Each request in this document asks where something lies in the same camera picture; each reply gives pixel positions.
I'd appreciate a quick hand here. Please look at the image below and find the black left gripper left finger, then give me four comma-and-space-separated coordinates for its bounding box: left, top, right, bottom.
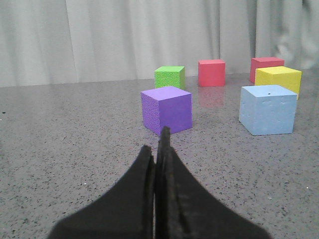
48, 145, 154, 239

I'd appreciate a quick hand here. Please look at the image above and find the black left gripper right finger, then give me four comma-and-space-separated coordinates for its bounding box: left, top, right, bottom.
155, 126, 270, 239

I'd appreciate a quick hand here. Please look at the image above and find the smooth blue foam cube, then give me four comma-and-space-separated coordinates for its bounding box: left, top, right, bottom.
239, 85, 297, 135

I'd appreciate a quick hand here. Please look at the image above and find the purple foam cube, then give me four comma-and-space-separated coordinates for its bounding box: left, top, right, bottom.
141, 86, 192, 135

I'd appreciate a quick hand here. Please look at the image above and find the green foam cube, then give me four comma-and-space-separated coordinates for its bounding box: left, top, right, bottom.
155, 66, 185, 90

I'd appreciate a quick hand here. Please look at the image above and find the red foam cube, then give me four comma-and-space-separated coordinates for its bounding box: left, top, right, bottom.
250, 57, 285, 83
198, 59, 226, 87

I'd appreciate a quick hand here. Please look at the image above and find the yellow foam cube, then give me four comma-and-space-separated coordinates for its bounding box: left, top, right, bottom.
255, 66, 302, 99

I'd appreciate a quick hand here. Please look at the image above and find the grey curtain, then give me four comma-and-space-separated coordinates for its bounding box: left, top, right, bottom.
0, 0, 319, 87

